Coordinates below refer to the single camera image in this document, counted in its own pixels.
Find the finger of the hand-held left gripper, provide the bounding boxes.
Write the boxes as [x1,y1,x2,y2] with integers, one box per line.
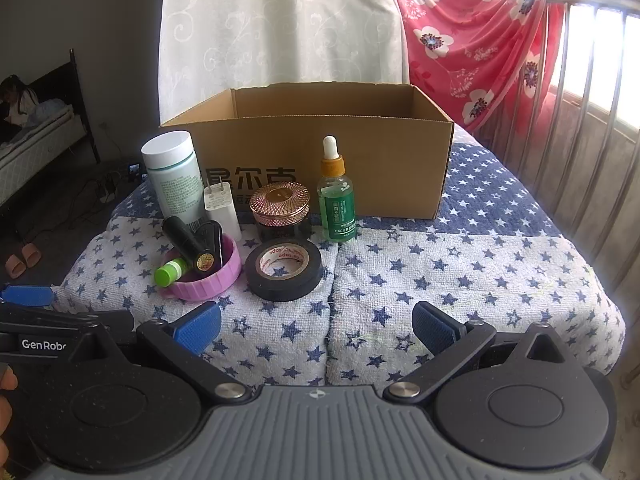
[0,284,55,307]

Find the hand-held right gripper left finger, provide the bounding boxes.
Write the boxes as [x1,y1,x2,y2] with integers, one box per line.
[84,302,252,405]

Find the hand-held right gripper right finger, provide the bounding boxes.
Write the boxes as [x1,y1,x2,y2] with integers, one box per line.
[384,301,568,405]

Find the pink round lid tray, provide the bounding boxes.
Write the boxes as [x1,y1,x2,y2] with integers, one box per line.
[159,232,243,303]

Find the black tape roll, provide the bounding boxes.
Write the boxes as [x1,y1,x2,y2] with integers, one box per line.
[245,238,324,302]

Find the brown cardboard box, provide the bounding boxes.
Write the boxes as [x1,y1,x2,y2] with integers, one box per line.
[159,83,455,221]

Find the person's left hand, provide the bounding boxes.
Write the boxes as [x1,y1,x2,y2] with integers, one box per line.
[0,364,19,452]

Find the star-print blanket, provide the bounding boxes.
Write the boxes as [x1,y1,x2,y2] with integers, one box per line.
[55,124,627,387]

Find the green lip balm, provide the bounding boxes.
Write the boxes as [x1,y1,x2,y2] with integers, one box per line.
[154,257,189,288]

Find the black bottle with gold label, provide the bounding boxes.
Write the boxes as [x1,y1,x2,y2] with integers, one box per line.
[192,221,224,275]

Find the plain black small bottle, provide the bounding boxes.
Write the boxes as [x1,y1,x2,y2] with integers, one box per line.
[163,216,202,264]

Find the white charger plug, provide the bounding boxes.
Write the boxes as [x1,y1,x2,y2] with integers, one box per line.
[202,176,243,244]

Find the white bottle with green label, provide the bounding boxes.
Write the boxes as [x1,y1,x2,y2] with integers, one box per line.
[141,131,207,226]

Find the dark jar with rose-gold lid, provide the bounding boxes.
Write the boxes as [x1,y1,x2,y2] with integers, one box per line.
[249,183,311,242]

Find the green dropper bottle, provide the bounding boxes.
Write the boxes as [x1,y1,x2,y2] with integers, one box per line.
[316,136,357,244]

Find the metal railing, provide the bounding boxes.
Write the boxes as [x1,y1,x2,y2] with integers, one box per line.
[460,0,640,306]

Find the red floral cloth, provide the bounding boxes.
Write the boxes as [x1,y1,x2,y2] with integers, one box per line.
[390,0,567,132]

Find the white patterned curtain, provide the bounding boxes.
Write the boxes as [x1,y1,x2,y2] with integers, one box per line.
[159,0,414,132]

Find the black cables on floor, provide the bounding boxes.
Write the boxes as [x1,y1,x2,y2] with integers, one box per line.
[30,161,147,241]

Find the bed with dark frame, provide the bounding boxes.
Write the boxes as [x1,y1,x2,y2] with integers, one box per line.
[0,49,102,207]

